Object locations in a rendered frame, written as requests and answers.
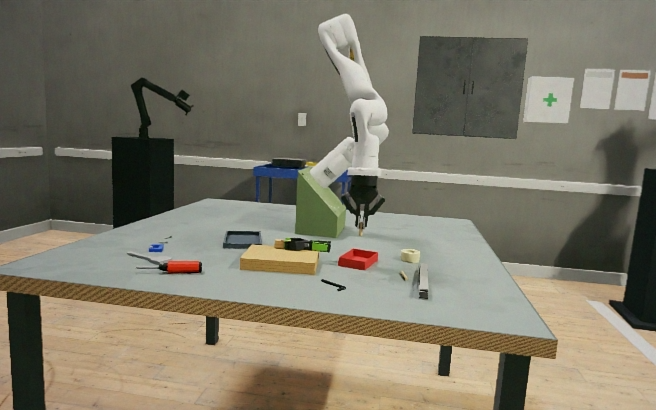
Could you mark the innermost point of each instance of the tan wooden board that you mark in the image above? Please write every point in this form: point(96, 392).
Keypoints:
point(269, 259)

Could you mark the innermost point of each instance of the red rectangular tray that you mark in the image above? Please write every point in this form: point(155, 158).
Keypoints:
point(358, 259)

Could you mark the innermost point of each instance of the red-handled screwdriver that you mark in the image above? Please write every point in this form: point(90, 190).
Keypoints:
point(178, 267)

